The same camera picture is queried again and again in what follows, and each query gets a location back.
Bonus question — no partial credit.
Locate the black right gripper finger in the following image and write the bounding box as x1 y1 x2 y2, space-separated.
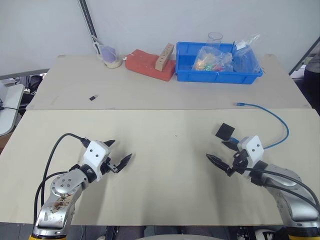
205 153 231 174
221 140 240 152

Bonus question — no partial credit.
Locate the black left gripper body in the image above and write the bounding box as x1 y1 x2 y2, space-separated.
100 156 119 175

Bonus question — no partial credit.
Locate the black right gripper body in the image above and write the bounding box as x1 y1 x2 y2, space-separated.
226 149 249 177

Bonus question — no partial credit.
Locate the black square card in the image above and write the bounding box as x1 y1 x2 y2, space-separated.
214 122 236 141

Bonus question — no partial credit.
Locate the blue plastic bin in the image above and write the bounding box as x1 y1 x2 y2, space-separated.
175 41 264 85

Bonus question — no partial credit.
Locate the clear bag with dark contents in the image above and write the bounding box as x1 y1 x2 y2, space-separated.
232 33 262 74

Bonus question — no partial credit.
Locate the bag of colourful pieces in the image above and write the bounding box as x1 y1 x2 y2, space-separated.
191 45 235 73

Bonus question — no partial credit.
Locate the dark clutter beside desk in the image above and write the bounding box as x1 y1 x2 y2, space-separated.
18 73 49 101

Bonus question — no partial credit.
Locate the wooden block with holes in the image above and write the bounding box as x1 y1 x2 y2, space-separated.
154 43 175 72

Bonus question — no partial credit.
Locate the person in dark clothes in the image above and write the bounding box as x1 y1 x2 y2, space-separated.
303 49 320 114

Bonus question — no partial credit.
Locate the white side desk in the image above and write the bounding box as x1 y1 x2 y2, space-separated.
0 83 26 137

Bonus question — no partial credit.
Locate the clear plastic cup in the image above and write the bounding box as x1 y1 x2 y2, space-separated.
206 31 224 50

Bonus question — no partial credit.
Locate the metal pole with white clamp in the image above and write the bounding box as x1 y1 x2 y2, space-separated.
78 0 102 59

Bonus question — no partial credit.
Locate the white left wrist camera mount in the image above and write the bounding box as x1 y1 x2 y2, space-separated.
82 140 111 183

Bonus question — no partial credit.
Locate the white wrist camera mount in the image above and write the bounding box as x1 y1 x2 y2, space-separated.
236 135 265 181
82 140 111 183

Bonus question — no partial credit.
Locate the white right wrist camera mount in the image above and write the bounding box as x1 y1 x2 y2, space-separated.
236 135 265 181

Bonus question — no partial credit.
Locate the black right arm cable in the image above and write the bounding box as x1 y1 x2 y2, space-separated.
244 167 320 221

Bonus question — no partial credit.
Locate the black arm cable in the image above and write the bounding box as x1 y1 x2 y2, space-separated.
244 167 320 221
33 132 90 226

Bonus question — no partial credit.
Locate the blue Ethernet cable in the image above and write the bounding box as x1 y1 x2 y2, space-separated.
229 101 290 151

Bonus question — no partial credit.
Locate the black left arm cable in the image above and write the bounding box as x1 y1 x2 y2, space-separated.
33 132 90 226

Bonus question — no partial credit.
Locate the dark slanted frame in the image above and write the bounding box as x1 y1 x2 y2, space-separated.
288 36 320 76

